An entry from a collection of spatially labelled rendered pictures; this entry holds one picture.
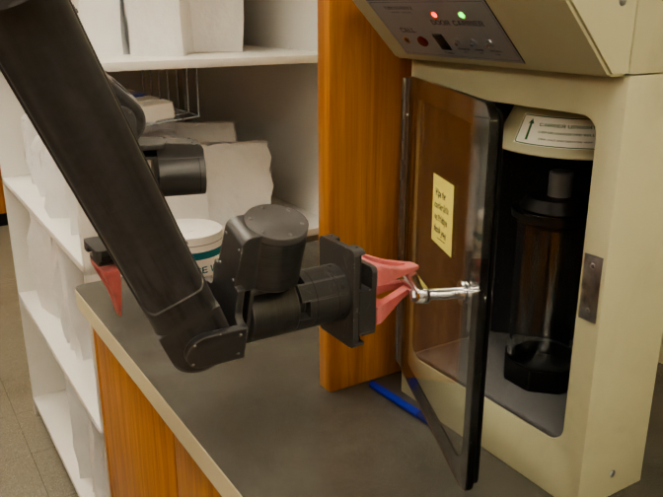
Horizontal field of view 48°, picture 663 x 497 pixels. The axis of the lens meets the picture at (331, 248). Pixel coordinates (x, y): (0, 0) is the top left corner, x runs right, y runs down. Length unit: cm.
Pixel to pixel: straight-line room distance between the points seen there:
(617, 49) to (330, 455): 57
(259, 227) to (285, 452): 40
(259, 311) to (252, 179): 131
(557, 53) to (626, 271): 23
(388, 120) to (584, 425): 46
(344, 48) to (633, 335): 48
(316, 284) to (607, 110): 32
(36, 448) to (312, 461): 201
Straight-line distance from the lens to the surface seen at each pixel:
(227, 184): 194
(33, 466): 278
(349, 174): 99
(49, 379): 302
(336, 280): 71
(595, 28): 69
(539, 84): 81
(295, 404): 106
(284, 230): 63
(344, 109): 97
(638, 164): 77
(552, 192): 91
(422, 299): 73
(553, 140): 83
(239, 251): 62
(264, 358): 119
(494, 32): 76
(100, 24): 190
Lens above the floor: 147
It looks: 18 degrees down
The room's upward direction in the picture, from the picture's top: straight up
